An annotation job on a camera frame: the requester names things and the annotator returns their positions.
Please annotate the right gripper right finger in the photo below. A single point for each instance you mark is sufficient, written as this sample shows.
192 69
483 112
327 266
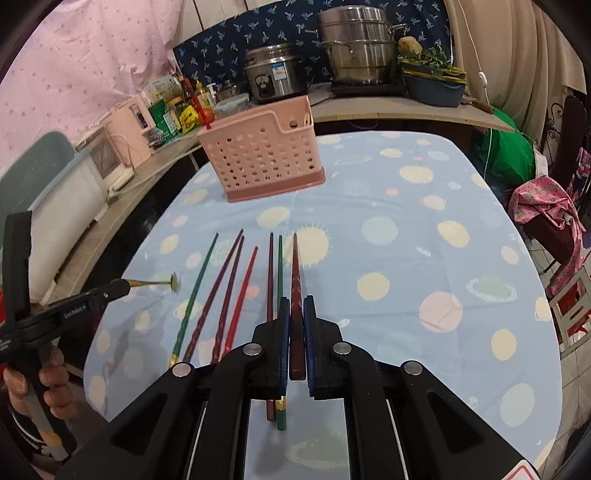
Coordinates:
310 333

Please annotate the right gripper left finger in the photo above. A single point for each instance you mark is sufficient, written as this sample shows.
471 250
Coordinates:
283 324

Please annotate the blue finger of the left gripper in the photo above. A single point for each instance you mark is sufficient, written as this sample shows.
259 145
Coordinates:
96 298

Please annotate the brown maroon chopstick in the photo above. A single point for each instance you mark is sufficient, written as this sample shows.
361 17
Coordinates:
297 354

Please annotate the gold flower-shaped spoon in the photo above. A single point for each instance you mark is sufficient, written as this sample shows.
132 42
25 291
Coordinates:
172 283

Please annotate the dark maroon twisted chopstick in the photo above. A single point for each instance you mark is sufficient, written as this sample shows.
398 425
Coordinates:
216 351

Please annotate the maroon chopstick gold band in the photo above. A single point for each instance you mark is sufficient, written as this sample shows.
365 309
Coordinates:
270 406

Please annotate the dark green chopstick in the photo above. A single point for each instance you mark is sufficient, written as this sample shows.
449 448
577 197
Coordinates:
281 405

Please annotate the green chopstick gold band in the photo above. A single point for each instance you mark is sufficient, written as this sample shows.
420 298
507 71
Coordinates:
174 357

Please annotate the bright red chopstick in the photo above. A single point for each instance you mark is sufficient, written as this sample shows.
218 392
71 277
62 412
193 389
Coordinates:
198 109

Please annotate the person's left hand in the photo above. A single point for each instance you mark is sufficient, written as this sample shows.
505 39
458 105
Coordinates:
54 376

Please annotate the white dish drainer box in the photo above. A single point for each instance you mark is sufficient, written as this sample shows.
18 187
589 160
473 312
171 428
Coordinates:
64 190

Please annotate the light blue planet tablecloth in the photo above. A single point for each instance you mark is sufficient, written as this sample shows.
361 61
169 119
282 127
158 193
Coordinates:
404 246

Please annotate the pink electric kettle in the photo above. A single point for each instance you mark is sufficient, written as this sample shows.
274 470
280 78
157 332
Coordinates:
126 126

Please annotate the pink perforated utensil basket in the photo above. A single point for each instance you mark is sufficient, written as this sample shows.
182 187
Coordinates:
265 151

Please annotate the green milk powder can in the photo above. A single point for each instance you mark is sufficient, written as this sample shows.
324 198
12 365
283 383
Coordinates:
164 119

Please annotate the yellow snack bag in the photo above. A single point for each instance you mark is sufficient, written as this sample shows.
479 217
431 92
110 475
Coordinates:
188 119

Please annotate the red tomato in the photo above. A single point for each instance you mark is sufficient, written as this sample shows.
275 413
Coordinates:
206 116

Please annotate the yellow bottle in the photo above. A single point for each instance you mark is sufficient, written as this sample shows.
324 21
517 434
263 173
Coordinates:
203 96

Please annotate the clear food storage container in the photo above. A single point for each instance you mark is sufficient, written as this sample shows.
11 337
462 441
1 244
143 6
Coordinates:
231 106

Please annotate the wooden curved counter shelf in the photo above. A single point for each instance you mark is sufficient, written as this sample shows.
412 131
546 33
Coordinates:
331 115

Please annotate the pink dotted curtain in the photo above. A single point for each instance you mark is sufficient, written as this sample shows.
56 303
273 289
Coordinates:
84 58

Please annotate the navy floral backsplash cloth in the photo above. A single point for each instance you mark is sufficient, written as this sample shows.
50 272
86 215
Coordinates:
217 54

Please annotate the silver rice cooker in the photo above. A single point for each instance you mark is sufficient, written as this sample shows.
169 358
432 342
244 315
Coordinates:
275 72

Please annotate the green plastic bag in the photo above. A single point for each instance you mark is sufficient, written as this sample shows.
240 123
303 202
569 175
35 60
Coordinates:
506 157

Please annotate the pink floral cloth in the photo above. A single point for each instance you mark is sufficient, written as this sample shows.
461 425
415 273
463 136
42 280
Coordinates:
547 214

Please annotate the blue basin with vegetables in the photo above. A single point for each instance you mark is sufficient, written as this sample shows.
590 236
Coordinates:
434 87

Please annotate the stainless steel steamer pot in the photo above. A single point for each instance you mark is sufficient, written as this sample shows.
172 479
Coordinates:
360 42

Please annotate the beige curtain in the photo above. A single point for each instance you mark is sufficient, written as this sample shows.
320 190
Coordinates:
516 58

